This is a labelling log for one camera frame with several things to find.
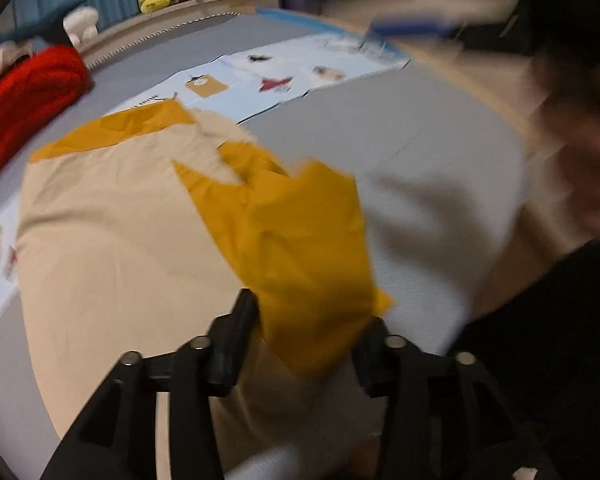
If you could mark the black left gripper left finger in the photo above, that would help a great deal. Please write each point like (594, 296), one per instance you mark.
(207, 367)

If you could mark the beige and yellow hooded garment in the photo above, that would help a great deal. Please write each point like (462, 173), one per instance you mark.
(137, 230)

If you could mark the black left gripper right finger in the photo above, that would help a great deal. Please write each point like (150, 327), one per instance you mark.
(420, 431)

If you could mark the white plush toy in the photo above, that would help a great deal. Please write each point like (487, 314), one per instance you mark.
(81, 24)

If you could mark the lamp print bed sheet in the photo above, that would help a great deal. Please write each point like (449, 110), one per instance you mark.
(238, 86)

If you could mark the white folded clothes stack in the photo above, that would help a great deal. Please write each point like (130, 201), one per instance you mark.
(11, 53)

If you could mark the red folded quilt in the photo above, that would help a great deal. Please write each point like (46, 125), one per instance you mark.
(35, 92)

